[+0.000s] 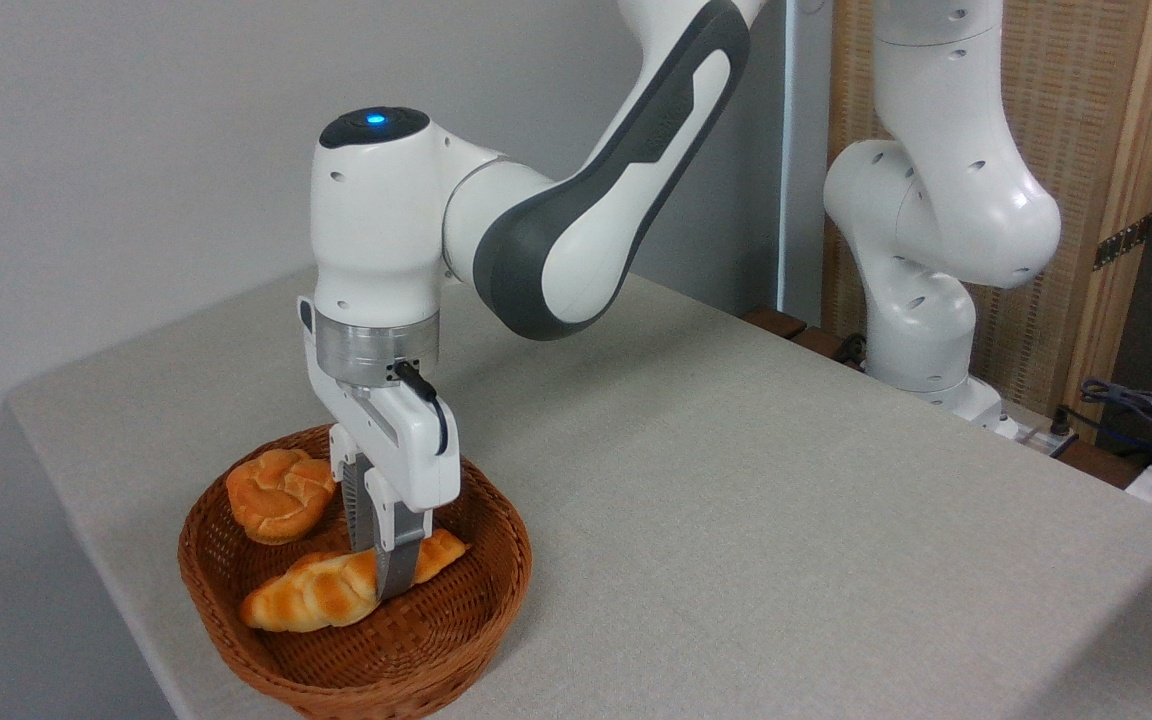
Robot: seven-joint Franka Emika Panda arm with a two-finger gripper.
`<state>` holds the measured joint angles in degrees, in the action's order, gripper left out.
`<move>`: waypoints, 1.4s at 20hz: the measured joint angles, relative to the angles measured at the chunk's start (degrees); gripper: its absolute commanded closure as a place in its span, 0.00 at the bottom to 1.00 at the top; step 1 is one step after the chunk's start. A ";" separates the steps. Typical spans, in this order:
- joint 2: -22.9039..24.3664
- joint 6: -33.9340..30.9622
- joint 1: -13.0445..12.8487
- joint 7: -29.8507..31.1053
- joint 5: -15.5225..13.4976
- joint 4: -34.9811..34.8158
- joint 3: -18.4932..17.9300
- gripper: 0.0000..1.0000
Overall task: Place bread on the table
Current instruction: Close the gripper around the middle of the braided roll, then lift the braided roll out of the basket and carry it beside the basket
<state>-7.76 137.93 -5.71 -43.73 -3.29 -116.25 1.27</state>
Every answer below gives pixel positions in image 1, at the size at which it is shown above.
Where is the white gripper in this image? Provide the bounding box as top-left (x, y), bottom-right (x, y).
top-left (297, 295), bottom-right (463, 602)

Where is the long braided bread loaf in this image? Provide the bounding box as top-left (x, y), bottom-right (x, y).
top-left (240, 529), bottom-right (470, 633)

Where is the round orange bread roll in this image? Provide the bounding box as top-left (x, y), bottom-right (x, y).
top-left (225, 448), bottom-right (339, 545)

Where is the brown wicker basket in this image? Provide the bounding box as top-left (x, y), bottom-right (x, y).
top-left (178, 424), bottom-right (534, 719)

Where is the dark metal hinge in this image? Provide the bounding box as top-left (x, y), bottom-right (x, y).
top-left (1093, 213), bottom-right (1152, 271)

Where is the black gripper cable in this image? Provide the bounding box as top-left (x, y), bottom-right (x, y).
top-left (393, 361), bottom-right (450, 457)

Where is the white vertical post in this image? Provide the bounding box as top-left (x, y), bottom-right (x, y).
top-left (779, 0), bottom-right (835, 326)

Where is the bundle of dark cables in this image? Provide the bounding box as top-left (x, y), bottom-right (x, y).
top-left (1079, 377), bottom-right (1152, 463)

